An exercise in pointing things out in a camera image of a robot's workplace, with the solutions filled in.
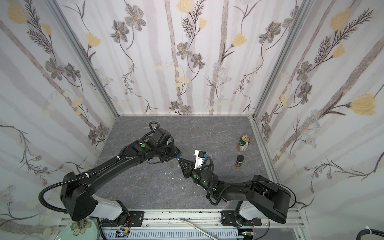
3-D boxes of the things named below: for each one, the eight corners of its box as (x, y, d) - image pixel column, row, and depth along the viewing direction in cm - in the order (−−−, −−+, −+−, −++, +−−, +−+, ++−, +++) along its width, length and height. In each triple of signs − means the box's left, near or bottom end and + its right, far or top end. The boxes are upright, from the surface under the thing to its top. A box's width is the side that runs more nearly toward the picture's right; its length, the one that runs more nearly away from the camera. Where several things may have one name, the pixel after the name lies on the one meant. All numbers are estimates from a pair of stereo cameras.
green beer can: (238, 151, 102) (242, 142, 93) (236, 144, 106) (240, 134, 97) (246, 151, 102) (251, 142, 93) (244, 144, 106) (249, 134, 97)
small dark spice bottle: (234, 167, 94) (238, 160, 86) (233, 162, 97) (237, 154, 89) (240, 167, 94) (244, 160, 87) (239, 162, 97) (243, 154, 89)
